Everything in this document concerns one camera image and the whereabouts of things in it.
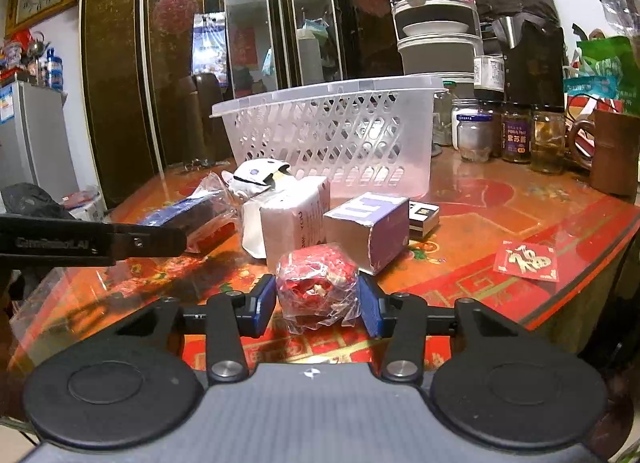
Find red candy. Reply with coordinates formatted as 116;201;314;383
276;243;360;334

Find purple white carton box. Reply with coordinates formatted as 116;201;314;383
323;192;409;275

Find white black small box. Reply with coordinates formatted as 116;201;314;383
409;201;440;240

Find red blue box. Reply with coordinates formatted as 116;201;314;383
140;172;239;254

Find white silver carton box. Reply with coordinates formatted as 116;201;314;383
241;176;331;272

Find red envelope gold character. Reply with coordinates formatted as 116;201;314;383
494;240;559;282

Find grey refrigerator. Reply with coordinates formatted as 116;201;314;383
0;80;79;202

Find keys on table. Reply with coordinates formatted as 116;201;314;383
182;159;215;173

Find clear plastic perforated basket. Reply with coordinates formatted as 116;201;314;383
212;74;445;200

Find dark brown thermos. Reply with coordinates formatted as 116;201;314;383
177;73;232;164

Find clear jar blue lid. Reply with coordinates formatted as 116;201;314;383
457;113;494;163

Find dark jar purple label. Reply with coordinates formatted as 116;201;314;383
501;102;533;164

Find clear glass jar yellow liquid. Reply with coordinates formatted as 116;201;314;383
530;105;566;175

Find brown ceramic mug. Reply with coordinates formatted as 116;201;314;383
567;110;639;200

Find tiered food cover rack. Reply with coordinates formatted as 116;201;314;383
390;0;483;85

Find green shopping bag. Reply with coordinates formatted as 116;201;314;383
564;36;639;116

